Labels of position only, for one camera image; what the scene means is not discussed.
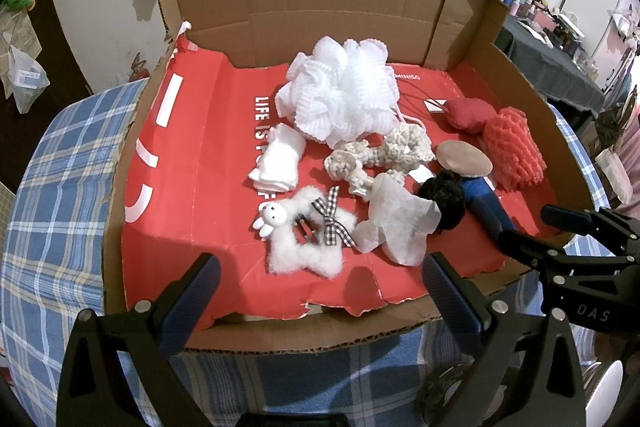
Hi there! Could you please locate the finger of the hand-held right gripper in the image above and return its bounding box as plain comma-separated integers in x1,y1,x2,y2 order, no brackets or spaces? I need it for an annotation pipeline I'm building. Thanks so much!
496,228,633,280
541,203,640,253

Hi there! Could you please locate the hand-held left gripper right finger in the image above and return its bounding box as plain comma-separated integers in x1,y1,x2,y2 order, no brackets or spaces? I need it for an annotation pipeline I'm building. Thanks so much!
421,252,587,427

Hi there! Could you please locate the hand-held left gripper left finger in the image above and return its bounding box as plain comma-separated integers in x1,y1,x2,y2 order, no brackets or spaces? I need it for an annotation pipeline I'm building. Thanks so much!
56,252,222,427

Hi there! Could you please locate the blue cloth tube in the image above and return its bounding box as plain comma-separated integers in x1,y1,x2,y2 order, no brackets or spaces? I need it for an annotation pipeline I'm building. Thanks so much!
464,176,518,240

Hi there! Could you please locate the black fuzzy ball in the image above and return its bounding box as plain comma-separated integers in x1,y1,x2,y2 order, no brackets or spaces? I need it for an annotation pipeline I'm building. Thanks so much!
417,171,468,235

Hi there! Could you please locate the white translucent wrapper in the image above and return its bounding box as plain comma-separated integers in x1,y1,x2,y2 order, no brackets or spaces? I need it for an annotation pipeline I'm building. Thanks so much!
351,172,442,268

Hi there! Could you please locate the brown round pad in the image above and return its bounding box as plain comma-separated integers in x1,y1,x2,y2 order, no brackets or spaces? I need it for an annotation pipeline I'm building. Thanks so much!
436,140,494,178

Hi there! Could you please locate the white cloth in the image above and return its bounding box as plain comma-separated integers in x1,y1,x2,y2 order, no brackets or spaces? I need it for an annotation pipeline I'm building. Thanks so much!
247,123,307,194

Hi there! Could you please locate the cream knitted scrunchie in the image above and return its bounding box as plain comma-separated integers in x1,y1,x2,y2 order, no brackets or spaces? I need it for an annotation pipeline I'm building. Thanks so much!
324,123,437,198

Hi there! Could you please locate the white mesh bath loofah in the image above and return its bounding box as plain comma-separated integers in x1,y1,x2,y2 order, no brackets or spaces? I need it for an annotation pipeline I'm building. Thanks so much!
275,36,426,146

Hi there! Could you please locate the large cardboard box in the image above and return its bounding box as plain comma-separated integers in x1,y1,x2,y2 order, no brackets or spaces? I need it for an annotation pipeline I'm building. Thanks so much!
102,0,598,355

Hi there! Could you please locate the beige bag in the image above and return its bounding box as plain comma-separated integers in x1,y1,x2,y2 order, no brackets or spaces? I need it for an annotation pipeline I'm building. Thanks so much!
595,146,636,204

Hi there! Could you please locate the red paper liner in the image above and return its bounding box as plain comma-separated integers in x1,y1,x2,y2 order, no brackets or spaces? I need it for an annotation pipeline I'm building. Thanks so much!
120,24,563,333

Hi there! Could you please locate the table with dark cloth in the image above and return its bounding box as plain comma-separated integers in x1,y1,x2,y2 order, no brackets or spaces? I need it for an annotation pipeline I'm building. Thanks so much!
492,14,608,110

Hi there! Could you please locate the blue plaid blanket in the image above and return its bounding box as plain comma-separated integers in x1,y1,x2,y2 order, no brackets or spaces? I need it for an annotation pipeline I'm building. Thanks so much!
0,77,606,427

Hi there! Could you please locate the small red ornament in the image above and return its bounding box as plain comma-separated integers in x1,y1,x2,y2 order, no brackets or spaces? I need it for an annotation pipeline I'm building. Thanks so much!
130,53,151,82

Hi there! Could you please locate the clear plastic bag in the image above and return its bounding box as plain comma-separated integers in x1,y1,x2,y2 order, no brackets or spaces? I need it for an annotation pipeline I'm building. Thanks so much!
2,46,51,115

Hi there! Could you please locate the dark brown door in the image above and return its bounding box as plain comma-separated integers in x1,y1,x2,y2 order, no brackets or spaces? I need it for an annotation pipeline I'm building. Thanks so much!
0,0,96,195

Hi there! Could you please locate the beige hanging organizer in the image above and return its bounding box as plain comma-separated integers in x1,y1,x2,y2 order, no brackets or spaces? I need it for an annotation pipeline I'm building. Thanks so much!
0,9,42,100

